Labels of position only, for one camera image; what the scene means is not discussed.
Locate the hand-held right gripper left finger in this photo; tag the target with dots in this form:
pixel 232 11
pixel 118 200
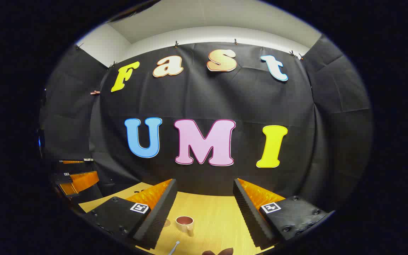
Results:
pixel 161 212

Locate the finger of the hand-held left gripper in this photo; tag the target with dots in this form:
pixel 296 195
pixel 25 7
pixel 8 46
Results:
pixel 73 162
pixel 83 180

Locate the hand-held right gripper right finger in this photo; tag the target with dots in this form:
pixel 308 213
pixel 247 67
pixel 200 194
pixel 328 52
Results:
pixel 248 216

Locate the round brown coaster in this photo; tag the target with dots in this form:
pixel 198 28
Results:
pixel 167 223

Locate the white toothbrush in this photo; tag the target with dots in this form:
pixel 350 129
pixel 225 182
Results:
pixel 175 245

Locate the white toothpaste tube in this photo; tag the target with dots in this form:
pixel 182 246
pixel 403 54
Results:
pixel 225 252

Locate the wooden desktop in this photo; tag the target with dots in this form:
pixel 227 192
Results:
pixel 211 212

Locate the black backdrop cloth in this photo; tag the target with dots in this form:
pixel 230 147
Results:
pixel 204 95

